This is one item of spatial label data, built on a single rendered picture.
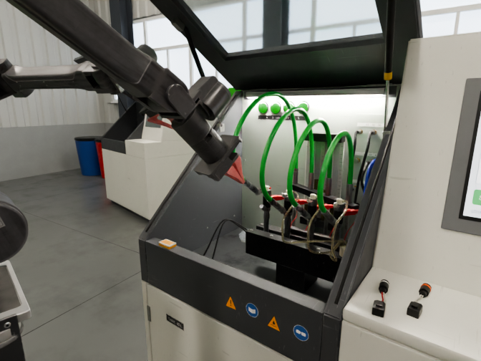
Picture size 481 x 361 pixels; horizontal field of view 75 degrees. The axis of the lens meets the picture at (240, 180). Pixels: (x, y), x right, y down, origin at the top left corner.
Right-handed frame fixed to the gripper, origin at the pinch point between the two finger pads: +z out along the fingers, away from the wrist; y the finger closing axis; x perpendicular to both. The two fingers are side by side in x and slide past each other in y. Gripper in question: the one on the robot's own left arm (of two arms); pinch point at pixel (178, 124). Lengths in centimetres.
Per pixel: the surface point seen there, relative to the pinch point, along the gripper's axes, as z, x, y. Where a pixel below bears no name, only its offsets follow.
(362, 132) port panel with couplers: 47, -35, -22
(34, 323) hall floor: 49, 87, 173
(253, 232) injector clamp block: 41.3, 9.3, 1.6
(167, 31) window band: 6, -388, 462
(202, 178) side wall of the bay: 27.6, -4.6, 27.1
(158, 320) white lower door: 42, 46, 28
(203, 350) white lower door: 49, 47, 8
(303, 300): 39, 26, -28
